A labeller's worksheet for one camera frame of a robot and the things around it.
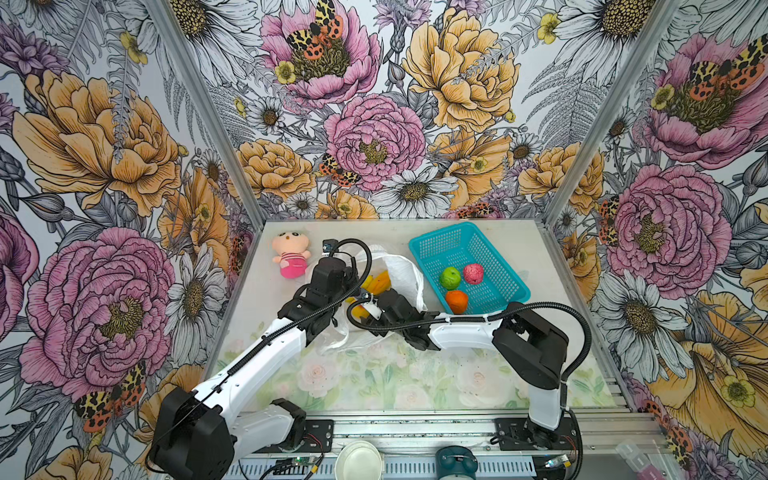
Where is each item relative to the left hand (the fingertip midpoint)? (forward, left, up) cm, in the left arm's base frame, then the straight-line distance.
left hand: (349, 277), depth 82 cm
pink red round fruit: (+10, -39, -13) cm, 42 cm away
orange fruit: (-1, -31, -12) cm, 33 cm away
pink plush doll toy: (+20, +22, -14) cm, 33 cm away
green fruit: (+8, -31, -13) cm, 34 cm away
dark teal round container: (-40, -24, -10) cm, 48 cm away
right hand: (-3, -6, -13) cm, 15 cm away
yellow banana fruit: (+7, -7, -15) cm, 18 cm away
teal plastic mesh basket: (+7, -47, -14) cm, 50 cm away
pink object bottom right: (-43, -69, -17) cm, 83 cm away
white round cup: (-39, -3, -22) cm, 45 cm away
